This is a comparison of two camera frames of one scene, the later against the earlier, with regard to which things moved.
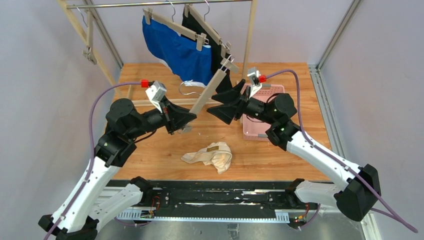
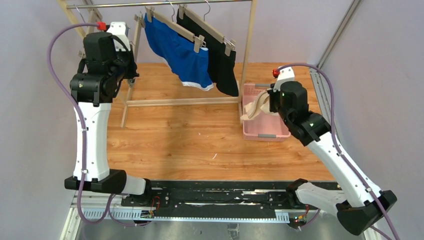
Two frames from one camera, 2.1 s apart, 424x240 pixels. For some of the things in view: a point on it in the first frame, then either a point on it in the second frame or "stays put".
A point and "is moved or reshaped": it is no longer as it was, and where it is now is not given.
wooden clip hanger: [188, 128] to [139, 24]
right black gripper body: [244, 104] to [273, 103]
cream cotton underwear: [218, 154] is moved or reshaped
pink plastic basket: [254, 129] stays put
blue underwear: [178, 52] stays put
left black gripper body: [168, 117] to [130, 71]
